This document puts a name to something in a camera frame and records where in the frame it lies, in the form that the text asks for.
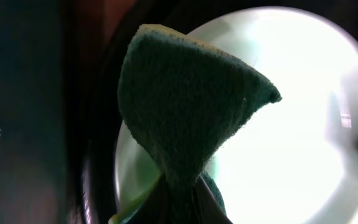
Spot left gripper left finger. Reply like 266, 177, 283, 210
127, 177, 170, 224

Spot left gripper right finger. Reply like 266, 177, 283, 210
194, 176, 232, 224

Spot mint green plate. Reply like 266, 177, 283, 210
110, 15, 358, 223

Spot green sponge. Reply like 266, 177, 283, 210
114, 24, 282, 223

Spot black rectangular tray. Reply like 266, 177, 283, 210
0, 0, 68, 223

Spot black round tray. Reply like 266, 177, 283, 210
69, 1, 358, 223

